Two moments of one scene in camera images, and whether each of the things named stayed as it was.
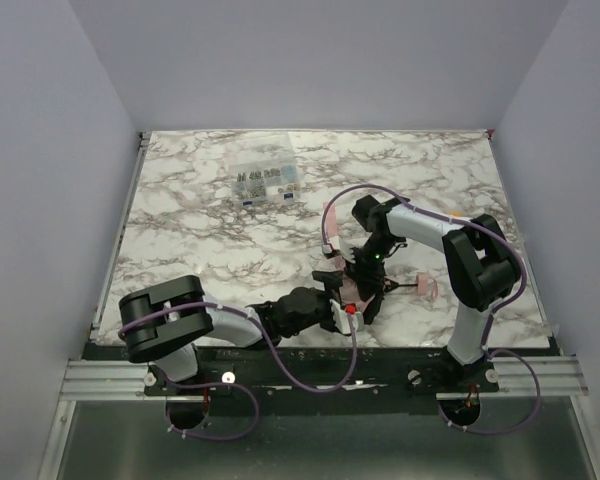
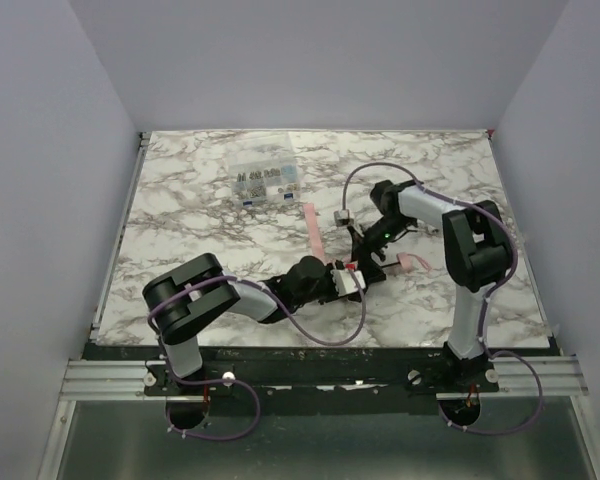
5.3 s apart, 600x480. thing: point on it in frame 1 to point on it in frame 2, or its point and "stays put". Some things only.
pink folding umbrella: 350,296 to 405,261
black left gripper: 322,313 to 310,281
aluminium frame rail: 91,381 stays put
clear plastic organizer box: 263,169 stays put
